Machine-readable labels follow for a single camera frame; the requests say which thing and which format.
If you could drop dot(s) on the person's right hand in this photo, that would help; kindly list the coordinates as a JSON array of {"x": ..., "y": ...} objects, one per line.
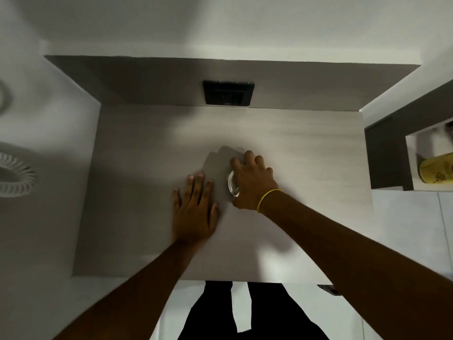
[{"x": 253, "y": 187}]

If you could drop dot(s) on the person's left hand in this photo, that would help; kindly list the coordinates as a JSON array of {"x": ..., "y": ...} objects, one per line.
[{"x": 194, "y": 217}]

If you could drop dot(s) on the person's left middle finger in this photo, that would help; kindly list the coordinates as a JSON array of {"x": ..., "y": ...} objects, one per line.
[{"x": 199, "y": 187}]

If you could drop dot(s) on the person's right middle finger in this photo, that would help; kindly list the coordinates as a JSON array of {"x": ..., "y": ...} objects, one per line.
[{"x": 261, "y": 162}]

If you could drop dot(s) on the person's left little finger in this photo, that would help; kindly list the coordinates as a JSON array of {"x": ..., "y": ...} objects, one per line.
[{"x": 176, "y": 198}]

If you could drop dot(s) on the person's right thumb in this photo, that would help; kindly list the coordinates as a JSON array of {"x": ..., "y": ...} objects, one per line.
[{"x": 237, "y": 171}]

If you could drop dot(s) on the person's left thumb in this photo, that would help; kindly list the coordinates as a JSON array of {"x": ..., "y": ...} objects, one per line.
[{"x": 213, "y": 215}]

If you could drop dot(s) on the clear glass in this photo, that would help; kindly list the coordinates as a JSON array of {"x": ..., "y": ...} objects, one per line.
[{"x": 233, "y": 184}]

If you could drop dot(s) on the person's left forearm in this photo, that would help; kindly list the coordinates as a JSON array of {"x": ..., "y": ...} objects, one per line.
[{"x": 124, "y": 297}]

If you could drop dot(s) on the person's right forearm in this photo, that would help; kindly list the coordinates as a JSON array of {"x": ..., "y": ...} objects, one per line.
[{"x": 357, "y": 269}]

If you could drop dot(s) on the yellow wrist band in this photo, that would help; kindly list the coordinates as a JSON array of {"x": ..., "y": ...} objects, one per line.
[{"x": 266, "y": 198}]

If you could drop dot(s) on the person's black trousers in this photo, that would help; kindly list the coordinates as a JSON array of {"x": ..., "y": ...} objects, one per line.
[{"x": 247, "y": 315}]

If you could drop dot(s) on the dark shelf unit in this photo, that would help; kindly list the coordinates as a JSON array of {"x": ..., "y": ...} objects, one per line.
[{"x": 393, "y": 152}]

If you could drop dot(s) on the yellow patterned container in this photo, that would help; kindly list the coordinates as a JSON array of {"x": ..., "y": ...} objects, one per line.
[{"x": 436, "y": 168}]

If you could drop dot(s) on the black wall socket plate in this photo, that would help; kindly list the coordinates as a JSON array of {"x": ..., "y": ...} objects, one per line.
[{"x": 228, "y": 92}]

